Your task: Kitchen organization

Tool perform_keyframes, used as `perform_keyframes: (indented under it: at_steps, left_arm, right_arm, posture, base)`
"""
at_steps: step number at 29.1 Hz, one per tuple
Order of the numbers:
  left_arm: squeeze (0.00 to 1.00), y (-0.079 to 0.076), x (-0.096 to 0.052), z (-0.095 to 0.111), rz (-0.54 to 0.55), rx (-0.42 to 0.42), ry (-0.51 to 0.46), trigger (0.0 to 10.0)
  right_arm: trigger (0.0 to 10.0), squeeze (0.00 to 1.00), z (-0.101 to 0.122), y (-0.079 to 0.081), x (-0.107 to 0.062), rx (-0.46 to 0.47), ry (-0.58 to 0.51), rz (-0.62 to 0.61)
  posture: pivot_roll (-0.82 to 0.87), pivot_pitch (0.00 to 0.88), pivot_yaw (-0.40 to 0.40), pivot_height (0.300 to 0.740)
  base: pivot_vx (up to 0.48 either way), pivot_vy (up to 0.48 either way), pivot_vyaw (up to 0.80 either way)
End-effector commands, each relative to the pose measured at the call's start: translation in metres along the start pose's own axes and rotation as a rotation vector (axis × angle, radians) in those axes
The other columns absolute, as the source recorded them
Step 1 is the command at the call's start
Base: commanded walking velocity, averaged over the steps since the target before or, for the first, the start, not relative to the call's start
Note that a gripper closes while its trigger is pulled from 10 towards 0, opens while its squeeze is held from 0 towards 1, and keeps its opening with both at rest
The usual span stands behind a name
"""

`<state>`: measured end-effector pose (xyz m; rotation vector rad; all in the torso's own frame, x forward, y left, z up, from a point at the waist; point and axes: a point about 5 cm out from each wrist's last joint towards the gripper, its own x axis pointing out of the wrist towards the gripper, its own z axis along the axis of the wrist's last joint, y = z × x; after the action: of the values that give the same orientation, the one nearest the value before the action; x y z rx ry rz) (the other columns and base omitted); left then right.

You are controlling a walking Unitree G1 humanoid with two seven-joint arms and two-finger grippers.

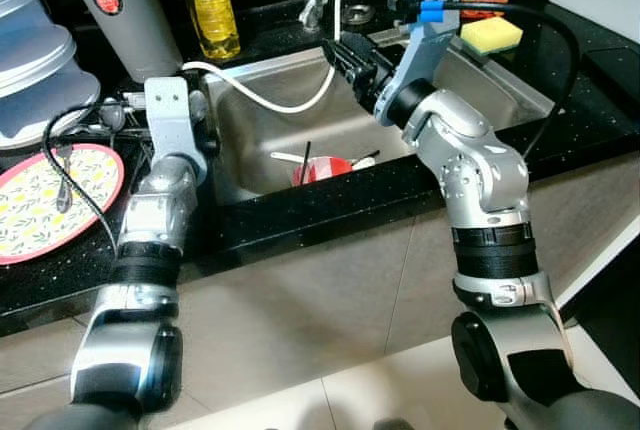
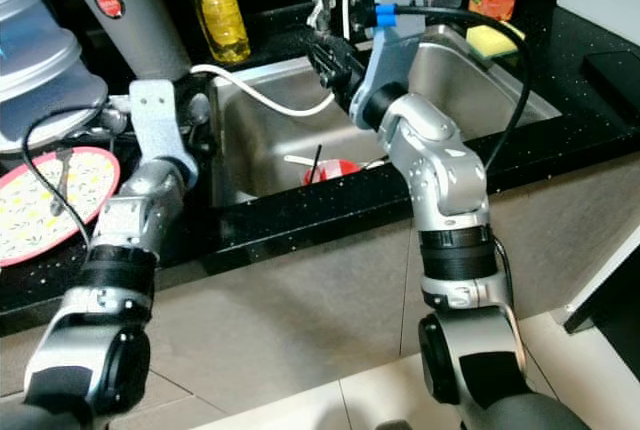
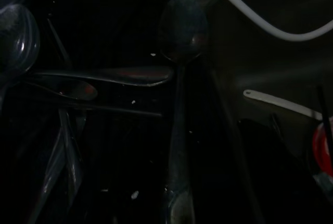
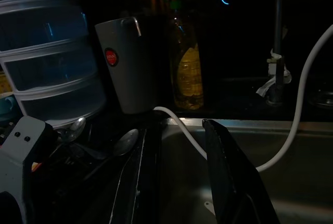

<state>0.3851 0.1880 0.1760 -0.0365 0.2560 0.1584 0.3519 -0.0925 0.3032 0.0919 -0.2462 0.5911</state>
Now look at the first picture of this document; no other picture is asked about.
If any red bowl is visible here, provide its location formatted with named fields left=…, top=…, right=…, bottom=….
left=292, top=156, right=354, bottom=189

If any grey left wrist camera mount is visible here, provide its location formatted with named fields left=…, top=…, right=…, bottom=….
left=145, top=77, right=209, bottom=185

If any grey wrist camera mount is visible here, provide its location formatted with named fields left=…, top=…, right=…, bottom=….
left=145, top=77, right=209, bottom=185
left=373, top=0, right=462, bottom=128

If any flat black countertop block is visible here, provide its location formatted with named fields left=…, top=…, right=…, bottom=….
left=583, top=48, right=640, bottom=103

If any stainless steel sink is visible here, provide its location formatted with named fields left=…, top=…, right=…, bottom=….
left=200, top=25, right=557, bottom=207

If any floral plate with red rim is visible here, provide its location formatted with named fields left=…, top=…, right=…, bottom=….
left=0, top=143, right=127, bottom=267

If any white-edged cabinet door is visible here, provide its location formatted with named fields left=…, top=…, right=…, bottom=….
left=553, top=212, right=640, bottom=339

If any thin black stick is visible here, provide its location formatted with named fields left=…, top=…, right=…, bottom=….
left=299, top=140, right=314, bottom=187

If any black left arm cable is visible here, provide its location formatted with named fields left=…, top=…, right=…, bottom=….
left=42, top=100, right=153, bottom=253

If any round metal counter ring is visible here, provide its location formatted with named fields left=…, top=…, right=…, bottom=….
left=343, top=5, right=377, bottom=27

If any grey flask with red logo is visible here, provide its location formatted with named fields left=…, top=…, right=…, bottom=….
left=52, top=0, right=185, bottom=84

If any white flexible hose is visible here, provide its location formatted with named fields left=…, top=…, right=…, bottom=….
left=183, top=0, right=360, bottom=115

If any stack of grey-blue bowls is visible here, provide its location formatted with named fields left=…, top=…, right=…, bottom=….
left=0, top=0, right=104, bottom=151

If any yellow liquid plastic bottle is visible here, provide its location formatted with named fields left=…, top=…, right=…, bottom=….
left=178, top=0, right=244, bottom=62

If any yellow sponge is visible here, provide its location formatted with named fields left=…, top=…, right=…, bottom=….
left=460, top=17, right=525, bottom=58

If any metal fork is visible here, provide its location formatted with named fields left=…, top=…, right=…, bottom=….
left=54, top=145, right=80, bottom=214

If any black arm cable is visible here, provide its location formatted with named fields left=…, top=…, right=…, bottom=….
left=42, top=100, right=153, bottom=253
left=420, top=0, right=583, bottom=163

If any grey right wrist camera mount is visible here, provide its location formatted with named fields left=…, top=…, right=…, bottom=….
left=373, top=0, right=462, bottom=128

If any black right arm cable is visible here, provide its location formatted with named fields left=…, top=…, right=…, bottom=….
left=420, top=0, right=583, bottom=163

